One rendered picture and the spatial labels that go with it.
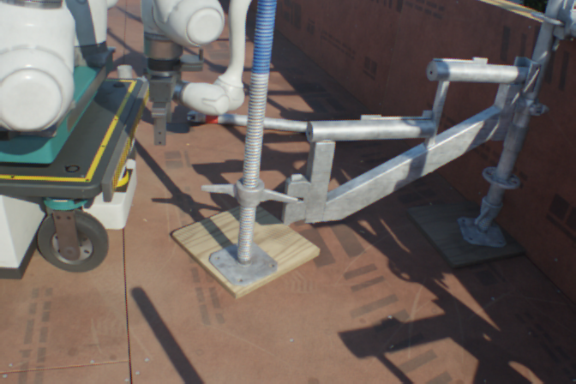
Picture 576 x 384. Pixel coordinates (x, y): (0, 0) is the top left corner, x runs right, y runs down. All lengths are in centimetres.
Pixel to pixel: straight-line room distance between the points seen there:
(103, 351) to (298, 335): 44
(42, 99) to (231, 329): 67
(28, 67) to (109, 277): 68
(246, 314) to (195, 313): 12
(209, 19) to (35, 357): 79
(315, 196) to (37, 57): 73
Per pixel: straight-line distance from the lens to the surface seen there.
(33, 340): 117
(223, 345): 111
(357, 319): 121
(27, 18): 80
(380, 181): 126
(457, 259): 148
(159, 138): 110
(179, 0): 87
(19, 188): 108
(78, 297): 125
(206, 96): 167
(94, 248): 124
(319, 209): 122
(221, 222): 143
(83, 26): 145
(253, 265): 127
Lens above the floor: 85
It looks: 29 degrees down
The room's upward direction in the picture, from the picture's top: 8 degrees clockwise
